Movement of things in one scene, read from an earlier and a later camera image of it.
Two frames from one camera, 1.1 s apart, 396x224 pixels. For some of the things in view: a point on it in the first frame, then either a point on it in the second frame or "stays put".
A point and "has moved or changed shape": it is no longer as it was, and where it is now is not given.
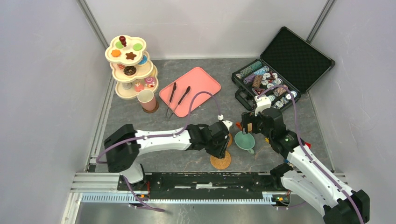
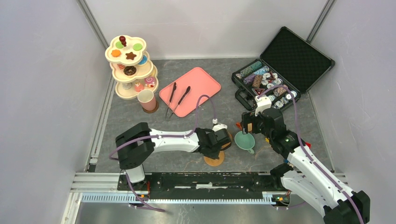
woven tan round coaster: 221,163 has moved or changed shape
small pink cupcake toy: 138,87 stays put
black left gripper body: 216,148 stays put
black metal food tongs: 168,116 stays put
